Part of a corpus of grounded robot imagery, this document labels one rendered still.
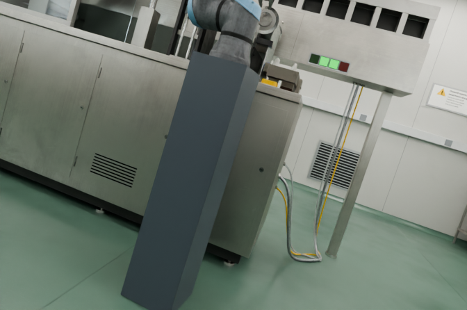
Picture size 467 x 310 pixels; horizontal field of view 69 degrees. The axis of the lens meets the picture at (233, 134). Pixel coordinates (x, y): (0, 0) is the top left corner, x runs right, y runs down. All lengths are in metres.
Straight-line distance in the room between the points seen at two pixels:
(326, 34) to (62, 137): 1.63
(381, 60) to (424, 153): 2.62
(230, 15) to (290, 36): 1.05
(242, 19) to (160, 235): 0.79
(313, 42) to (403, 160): 2.75
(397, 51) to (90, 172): 1.85
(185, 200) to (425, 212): 3.94
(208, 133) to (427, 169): 3.86
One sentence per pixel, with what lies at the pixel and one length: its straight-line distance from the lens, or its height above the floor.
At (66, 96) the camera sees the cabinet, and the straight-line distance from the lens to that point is 1.99.
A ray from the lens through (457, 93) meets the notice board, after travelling 4.82.
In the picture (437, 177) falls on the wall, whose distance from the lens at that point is 4.78.
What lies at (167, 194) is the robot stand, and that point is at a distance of 1.20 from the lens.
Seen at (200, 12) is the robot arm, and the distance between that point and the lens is 1.28.
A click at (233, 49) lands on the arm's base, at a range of 1.17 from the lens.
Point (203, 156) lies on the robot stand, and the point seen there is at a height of 0.57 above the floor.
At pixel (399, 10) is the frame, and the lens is 2.33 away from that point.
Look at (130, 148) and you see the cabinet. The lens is 1.78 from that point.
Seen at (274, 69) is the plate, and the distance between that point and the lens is 1.82.
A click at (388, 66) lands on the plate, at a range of 2.23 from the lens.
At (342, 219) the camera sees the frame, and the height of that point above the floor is 0.26.
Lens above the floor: 0.76
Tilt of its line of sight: 5 degrees down
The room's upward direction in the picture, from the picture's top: 17 degrees clockwise
